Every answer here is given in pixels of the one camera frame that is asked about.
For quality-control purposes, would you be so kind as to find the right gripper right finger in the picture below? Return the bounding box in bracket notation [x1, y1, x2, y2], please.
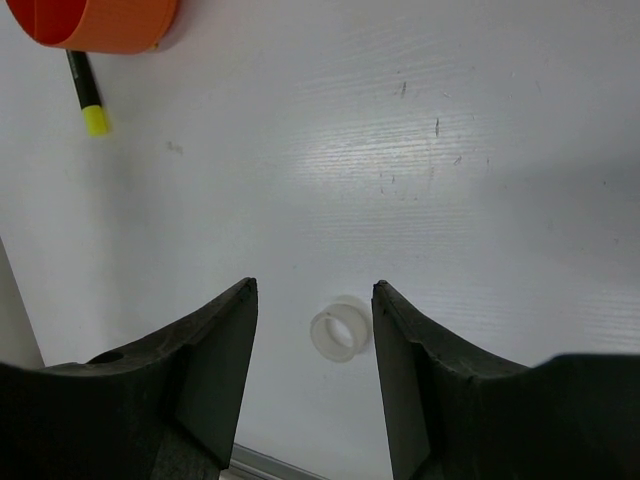
[372, 281, 639, 479]

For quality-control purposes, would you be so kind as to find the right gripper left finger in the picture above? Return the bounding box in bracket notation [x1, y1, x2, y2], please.
[1, 278, 258, 479]

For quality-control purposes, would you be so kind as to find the white tape roll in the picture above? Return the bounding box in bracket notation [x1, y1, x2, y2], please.
[310, 295, 372, 363]

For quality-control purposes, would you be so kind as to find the yellow black highlighter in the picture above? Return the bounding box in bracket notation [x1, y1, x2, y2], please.
[65, 50, 110, 137]

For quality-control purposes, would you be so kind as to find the orange round compartment container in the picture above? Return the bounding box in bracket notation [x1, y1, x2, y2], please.
[7, 0, 179, 54]

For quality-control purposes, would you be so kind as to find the aluminium front rail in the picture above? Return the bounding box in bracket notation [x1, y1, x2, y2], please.
[225, 444, 322, 480]

